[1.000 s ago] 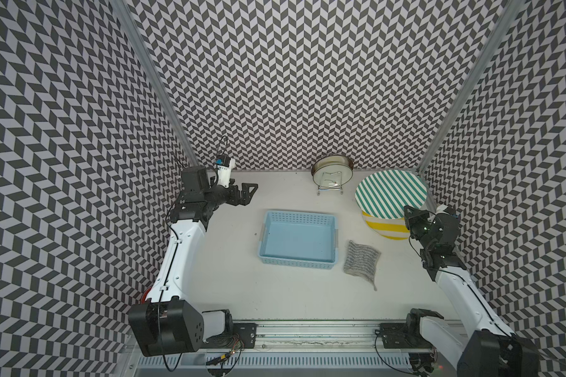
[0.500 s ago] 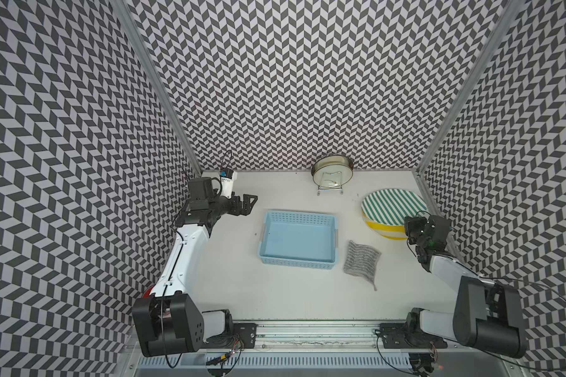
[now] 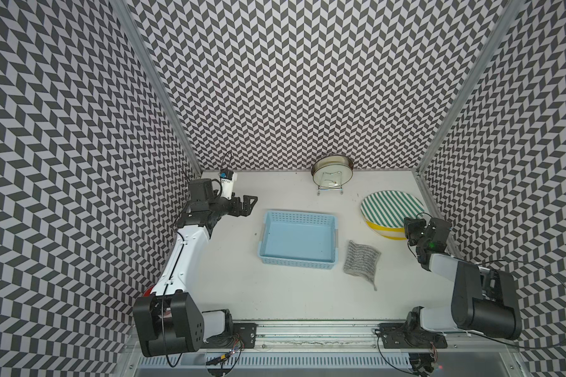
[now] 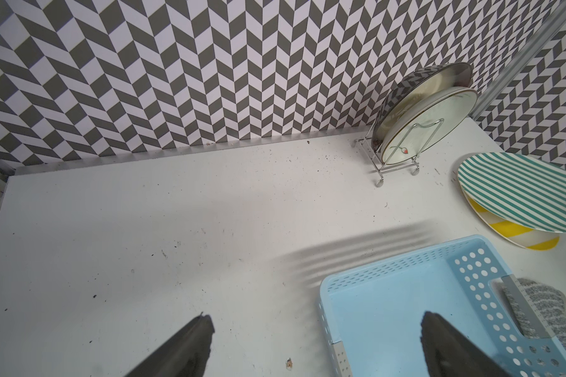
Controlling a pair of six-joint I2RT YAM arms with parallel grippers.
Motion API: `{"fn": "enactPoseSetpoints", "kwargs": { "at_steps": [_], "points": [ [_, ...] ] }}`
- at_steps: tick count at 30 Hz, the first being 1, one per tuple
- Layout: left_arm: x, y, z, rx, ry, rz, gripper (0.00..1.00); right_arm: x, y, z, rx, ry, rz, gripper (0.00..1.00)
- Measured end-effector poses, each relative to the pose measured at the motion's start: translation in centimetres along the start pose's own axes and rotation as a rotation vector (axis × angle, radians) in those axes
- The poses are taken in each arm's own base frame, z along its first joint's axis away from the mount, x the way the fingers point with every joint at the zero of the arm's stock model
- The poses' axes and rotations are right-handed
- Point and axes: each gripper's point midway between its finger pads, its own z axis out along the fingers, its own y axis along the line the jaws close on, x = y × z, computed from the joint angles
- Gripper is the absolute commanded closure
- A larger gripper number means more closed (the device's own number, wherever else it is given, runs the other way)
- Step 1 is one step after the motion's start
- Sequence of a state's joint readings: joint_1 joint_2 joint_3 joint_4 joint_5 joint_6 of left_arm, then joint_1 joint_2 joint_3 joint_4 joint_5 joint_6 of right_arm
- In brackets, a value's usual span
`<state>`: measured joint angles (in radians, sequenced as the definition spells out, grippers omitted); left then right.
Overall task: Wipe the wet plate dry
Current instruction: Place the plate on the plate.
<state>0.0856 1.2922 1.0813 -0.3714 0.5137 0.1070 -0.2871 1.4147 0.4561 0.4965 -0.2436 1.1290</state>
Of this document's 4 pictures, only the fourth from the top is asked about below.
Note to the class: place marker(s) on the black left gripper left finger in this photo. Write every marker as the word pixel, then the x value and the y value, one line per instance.
pixel 186 353

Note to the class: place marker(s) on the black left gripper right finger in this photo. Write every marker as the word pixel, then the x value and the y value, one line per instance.
pixel 447 352

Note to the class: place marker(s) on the green white striped plate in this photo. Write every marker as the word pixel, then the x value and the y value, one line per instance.
pixel 517 188

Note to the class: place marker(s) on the yellow white striped plate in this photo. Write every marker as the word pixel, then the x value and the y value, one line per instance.
pixel 521 236

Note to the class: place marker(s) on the grey microfibre cloth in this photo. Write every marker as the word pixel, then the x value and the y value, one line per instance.
pixel 549 301

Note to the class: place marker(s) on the brown rimmed floral plate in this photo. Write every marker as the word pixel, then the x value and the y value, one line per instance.
pixel 425 95

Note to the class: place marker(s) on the light blue plastic basket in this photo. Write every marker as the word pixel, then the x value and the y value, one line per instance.
pixel 372 314

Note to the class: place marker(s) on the chrome wire plate stand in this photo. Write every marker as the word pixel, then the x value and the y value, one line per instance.
pixel 396 157

